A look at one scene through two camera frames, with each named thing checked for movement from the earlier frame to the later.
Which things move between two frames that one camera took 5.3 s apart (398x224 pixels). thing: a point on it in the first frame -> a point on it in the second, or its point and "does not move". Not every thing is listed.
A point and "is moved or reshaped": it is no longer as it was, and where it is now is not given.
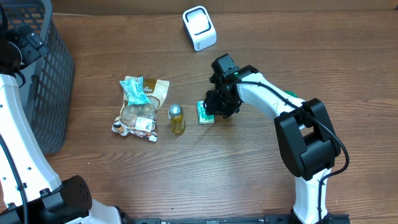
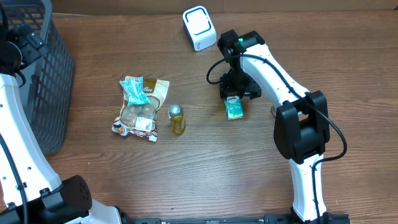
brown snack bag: x=140 y=120 does not move
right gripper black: x=219 y=104 -> x=234 y=92
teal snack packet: x=134 y=89 does not move
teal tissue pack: x=203 y=117 is moved or reshaped
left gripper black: x=32 y=46 does not move
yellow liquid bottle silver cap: x=175 y=112 does not move
